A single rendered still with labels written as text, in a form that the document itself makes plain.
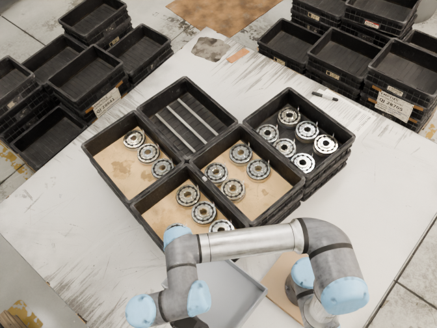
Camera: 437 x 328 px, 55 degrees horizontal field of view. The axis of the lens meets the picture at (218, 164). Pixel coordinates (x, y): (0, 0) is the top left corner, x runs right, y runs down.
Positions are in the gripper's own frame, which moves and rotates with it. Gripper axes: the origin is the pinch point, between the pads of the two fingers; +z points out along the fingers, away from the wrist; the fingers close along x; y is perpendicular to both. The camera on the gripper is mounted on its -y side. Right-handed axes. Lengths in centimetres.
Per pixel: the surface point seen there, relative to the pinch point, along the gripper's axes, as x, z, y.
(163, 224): -14, 30, 38
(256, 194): -45, 40, 14
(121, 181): -19, 31, 68
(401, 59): -169, 113, 4
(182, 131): -54, 42, 62
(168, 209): -20, 32, 41
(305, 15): -183, 129, 80
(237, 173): -49, 41, 27
